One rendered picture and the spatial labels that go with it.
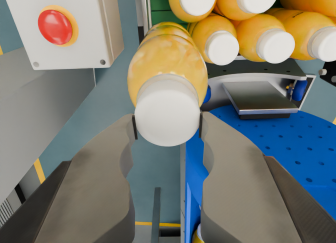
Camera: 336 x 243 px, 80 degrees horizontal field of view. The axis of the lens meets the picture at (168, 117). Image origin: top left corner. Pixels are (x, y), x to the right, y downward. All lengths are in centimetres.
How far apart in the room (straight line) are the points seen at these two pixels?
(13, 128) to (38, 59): 54
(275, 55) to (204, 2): 11
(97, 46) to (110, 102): 132
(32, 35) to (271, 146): 36
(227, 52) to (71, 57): 19
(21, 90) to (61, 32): 59
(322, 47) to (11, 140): 82
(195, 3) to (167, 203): 219
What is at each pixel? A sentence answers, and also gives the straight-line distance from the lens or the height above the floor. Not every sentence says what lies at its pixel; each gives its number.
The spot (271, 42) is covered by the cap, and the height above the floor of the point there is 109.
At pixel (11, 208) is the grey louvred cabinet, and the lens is 250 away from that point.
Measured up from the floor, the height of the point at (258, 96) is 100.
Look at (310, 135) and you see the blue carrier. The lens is 41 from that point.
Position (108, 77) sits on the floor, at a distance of 150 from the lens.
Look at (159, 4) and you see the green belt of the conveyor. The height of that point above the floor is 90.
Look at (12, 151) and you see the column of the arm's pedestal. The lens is 84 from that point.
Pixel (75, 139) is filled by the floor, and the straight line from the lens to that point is 188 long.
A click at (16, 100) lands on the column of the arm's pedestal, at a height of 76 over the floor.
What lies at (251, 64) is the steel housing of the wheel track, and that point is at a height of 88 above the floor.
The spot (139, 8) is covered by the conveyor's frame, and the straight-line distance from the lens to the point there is 46.
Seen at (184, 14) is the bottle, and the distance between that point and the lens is 30.
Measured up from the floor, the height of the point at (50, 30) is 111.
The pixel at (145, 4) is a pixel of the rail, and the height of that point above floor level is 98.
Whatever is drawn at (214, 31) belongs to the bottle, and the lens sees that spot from 30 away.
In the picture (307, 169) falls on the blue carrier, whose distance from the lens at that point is 34.
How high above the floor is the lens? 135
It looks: 59 degrees down
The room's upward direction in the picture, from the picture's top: 180 degrees counter-clockwise
